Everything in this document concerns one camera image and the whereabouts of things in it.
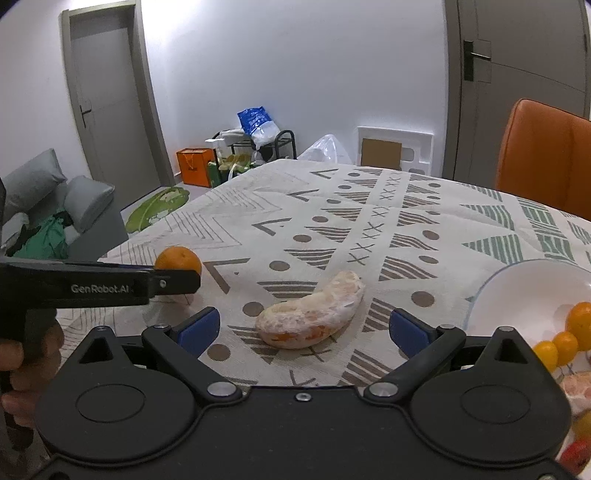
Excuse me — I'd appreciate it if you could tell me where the black metal rack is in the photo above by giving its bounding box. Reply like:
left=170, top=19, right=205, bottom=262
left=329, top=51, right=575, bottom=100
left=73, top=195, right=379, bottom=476
left=205, top=129, right=297, bottom=188

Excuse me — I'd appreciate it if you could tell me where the white foam packaging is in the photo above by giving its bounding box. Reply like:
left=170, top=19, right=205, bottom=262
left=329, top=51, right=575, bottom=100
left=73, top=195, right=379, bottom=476
left=356, top=126, right=433, bottom=175

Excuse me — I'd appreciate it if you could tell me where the clear plastic bag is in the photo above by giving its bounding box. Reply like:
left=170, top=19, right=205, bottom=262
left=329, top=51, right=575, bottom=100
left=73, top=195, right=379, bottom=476
left=297, top=134, right=355, bottom=165

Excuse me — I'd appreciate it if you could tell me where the large orange front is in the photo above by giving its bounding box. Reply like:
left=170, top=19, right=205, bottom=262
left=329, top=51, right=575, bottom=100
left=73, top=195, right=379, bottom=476
left=565, top=302, right=591, bottom=344

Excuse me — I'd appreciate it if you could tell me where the patterned tablecloth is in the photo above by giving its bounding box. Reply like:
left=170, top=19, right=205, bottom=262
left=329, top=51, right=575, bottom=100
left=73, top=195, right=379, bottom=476
left=58, top=160, right=590, bottom=387

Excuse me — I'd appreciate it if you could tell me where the small tangerine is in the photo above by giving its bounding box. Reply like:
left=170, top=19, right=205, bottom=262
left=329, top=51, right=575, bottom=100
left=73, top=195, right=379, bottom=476
left=552, top=331, right=579, bottom=367
left=533, top=341, right=559, bottom=373

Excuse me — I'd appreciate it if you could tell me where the peeled pomelo segment orange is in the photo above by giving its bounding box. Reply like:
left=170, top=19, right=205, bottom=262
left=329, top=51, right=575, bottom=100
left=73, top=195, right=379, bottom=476
left=560, top=371, right=591, bottom=416

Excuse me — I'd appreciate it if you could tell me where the black door handle lock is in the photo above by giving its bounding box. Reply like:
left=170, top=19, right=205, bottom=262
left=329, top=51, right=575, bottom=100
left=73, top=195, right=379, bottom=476
left=463, top=40, right=491, bottom=82

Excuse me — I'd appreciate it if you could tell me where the grey sofa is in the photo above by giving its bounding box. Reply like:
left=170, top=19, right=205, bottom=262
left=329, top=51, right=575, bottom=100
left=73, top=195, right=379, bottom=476
left=2, top=149, right=128, bottom=261

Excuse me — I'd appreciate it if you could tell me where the orange leather chair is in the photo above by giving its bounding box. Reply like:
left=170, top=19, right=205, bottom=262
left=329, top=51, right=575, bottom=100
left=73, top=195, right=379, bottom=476
left=495, top=99, right=591, bottom=220

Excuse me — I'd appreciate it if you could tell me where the green leaf floor mat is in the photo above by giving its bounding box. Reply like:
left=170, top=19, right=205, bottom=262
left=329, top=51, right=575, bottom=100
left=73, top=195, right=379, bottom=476
left=125, top=187, right=189, bottom=234

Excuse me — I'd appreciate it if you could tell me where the orange gift bag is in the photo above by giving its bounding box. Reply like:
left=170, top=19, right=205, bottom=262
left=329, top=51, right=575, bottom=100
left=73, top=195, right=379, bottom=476
left=176, top=148, right=214, bottom=188

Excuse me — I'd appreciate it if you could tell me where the blue white plastic bag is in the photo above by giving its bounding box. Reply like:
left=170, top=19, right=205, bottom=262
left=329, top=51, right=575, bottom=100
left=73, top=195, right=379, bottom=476
left=238, top=106, right=280, bottom=150

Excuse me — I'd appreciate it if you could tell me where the large orange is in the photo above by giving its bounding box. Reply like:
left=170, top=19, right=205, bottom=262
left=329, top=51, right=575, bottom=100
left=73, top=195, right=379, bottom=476
left=154, top=246, right=202, bottom=275
left=565, top=302, right=591, bottom=344

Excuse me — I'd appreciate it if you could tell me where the green cloth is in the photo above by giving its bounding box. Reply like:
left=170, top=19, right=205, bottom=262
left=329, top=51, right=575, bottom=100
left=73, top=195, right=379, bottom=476
left=13, top=216, right=69, bottom=260

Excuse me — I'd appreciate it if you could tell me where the grey door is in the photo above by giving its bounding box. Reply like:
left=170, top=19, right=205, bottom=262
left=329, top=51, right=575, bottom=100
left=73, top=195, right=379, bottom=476
left=60, top=1, right=174, bottom=209
left=442, top=0, right=590, bottom=187

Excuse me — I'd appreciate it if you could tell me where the left hand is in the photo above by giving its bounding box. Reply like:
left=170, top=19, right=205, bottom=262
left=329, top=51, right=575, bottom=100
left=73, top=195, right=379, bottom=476
left=1, top=320, right=64, bottom=428

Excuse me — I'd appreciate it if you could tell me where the white ceramic plate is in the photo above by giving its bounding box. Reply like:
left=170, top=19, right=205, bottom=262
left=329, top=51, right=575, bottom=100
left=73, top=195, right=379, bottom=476
left=463, top=259, right=590, bottom=347

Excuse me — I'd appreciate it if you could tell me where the dark red plum back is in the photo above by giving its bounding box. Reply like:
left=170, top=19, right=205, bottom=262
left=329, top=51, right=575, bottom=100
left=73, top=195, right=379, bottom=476
left=559, top=438, right=591, bottom=475

